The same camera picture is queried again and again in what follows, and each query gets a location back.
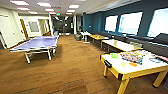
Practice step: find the dark trash can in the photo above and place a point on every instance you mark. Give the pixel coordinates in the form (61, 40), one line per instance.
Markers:
(78, 37)

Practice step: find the small white table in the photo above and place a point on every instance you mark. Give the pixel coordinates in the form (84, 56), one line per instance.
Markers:
(85, 34)

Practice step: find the yellow wooden table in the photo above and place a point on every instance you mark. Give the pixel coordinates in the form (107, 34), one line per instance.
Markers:
(97, 36)

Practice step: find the cream top table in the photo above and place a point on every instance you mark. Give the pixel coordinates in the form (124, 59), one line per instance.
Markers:
(120, 44)

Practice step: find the bright window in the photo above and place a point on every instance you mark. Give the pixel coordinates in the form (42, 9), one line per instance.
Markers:
(159, 21)
(130, 22)
(111, 23)

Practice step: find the green exit sign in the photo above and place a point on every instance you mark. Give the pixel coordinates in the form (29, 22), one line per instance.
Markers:
(58, 14)

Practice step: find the rectangular ceiling light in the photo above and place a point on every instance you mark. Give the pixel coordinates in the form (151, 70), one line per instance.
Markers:
(44, 4)
(73, 6)
(19, 2)

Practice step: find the blue ping pong table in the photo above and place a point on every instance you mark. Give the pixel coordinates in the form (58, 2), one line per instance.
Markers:
(36, 42)

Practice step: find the brown wooden door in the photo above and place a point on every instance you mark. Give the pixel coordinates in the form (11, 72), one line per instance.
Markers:
(24, 29)

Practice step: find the dark window bench sofa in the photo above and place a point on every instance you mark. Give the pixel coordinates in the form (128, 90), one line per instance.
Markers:
(160, 41)

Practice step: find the framed wall board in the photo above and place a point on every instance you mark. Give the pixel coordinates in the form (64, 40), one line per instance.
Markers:
(33, 26)

